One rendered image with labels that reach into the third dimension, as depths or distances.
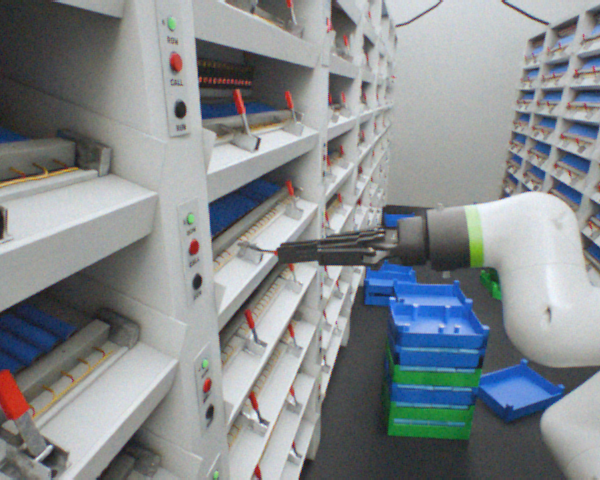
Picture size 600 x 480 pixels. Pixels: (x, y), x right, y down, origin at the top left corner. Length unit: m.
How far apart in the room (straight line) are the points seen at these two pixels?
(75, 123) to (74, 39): 0.07
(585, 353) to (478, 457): 1.19
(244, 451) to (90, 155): 0.64
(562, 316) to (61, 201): 0.52
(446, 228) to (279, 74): 0.65
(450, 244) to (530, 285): 0.11
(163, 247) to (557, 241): 0.47
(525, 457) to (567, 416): 0.80
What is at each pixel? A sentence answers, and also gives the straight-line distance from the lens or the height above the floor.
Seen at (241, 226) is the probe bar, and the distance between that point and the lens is 0.76.
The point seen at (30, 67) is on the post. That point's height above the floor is 1.23.
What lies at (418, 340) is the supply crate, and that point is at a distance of 1.45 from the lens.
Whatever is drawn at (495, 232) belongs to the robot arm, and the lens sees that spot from 0.59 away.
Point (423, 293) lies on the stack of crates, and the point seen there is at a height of 0.33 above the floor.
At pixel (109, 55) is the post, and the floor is 1.24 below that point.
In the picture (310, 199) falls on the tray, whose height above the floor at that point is 0.94.
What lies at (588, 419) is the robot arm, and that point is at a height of 0.63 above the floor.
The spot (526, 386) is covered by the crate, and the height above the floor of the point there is 0.00.
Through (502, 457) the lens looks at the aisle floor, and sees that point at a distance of 1.76.
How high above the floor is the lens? 1.21
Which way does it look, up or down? 20 degrees down
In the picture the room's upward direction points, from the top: straight up
